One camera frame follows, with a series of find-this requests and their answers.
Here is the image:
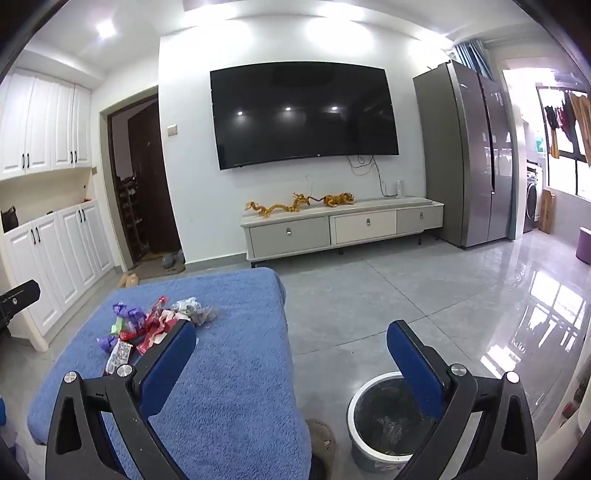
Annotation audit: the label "grey washing machine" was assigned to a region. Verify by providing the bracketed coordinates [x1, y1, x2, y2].
[524, 159, 544, 234]

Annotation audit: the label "black wall television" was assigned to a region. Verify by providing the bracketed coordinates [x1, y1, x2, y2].
[210, 61, 400, 171]

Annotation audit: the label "golden dragon figurine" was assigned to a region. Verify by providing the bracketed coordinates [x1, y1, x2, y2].
[245, 193, 324, 217]

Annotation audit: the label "white crumpled plastic bag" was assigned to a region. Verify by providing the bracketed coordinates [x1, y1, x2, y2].
[171, 298, 200, 320]

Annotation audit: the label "purple stool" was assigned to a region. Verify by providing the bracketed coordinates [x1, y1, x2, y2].
[575, 229, 591, 265]

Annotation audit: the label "black television cable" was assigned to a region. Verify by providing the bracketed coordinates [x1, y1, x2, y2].
[347, 154, 398, 197]

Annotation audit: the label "red snack wrapper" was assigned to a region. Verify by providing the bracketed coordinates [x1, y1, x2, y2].
[134, 318, 185, 355]

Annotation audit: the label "wooden shoe rack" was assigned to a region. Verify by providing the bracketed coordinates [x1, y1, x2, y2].
[115, 175, 145, 265]

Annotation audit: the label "white television cabinet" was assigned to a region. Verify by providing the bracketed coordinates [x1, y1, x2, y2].
[240, 196, 445, 269]

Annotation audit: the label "brown doormat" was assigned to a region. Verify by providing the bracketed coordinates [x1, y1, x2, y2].
[137, 259, 187, 280]

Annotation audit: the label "blue fluffy blanket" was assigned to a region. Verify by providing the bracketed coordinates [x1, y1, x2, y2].
[28, 268, 312, 480]

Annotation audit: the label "golden tiger figurine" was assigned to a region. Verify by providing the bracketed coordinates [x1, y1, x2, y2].
[322, 191, 356, 208]

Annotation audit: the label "brown furry slipper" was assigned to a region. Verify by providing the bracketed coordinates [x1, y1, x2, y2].
[305, 418, 336, 463]

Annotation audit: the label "blue curtain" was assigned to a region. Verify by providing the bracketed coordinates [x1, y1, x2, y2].
[450, 39, 492, 81]

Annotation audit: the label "grey double-door refrigerator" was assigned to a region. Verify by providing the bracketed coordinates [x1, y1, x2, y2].
[412, 59, 516, 250]

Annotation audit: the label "grey crumpled wrapper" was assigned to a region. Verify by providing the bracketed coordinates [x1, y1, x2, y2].
[191, 307, 219, 328]

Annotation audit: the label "dark brown door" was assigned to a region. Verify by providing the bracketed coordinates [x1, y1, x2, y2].
[127, 102, 182, 259]

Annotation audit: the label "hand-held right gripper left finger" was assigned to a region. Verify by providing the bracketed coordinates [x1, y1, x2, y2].
[45, 318, 197, 480]

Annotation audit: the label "white plastic trash bin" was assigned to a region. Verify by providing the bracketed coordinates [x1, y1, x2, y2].
[347, 371, 446, 474]

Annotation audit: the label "clear patterned wrapper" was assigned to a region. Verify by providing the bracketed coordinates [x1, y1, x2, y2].
[105, 340, 134, 374]

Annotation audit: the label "red crumpled snack bag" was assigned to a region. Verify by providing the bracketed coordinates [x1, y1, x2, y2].
[146, 295, 172, 325]

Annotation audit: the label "white wall cabinet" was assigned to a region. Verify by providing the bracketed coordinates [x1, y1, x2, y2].
[0, 68, 93, 182]

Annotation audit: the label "hanging clothes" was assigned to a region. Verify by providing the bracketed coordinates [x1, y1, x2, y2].
[542, 90, 591, 163]

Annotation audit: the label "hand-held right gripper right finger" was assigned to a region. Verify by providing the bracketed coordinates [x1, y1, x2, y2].
[387, 320, 539, 480]

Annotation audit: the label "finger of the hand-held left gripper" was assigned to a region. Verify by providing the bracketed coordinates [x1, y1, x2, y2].
[0, 279, 40, 323]

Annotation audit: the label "cardboard box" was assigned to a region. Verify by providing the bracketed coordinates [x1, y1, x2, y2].
[538, 189, 557, 234]

